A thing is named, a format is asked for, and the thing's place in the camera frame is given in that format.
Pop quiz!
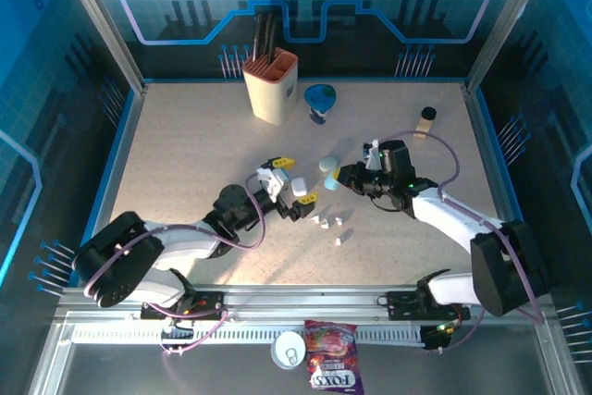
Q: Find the purple candy bag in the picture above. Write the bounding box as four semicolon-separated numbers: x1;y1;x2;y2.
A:
302;319;365;395

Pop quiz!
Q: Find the white tin can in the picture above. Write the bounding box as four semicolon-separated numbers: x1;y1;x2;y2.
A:
270;329;307;371

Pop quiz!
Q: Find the black electronics box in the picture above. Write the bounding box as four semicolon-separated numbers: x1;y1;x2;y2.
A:
419;323;457;353

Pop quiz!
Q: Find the blue globe print cup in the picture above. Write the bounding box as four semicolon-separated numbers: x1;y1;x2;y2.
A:
303;83;338;126

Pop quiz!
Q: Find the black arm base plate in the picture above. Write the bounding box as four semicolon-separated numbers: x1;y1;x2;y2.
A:
140;290;228;322
386;290;472;322

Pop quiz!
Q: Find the aluminium frame post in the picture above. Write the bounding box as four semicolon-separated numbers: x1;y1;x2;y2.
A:
463;0;559;93
49;0;150;94

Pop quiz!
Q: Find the small bottle black cap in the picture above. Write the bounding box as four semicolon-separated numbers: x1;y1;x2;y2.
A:
413;106;438;140

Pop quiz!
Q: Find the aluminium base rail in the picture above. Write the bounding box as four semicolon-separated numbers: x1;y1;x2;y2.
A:
53;284;559;322

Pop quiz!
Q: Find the white slotted cable tray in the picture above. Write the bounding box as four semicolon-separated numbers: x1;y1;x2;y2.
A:
71;323;429;346

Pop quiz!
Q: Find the beige knife block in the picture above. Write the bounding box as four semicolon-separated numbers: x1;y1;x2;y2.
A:
241;47;300;127

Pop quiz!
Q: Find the aluminium side rail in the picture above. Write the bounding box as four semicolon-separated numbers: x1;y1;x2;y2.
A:
76;83;149;288
463;83;531;288

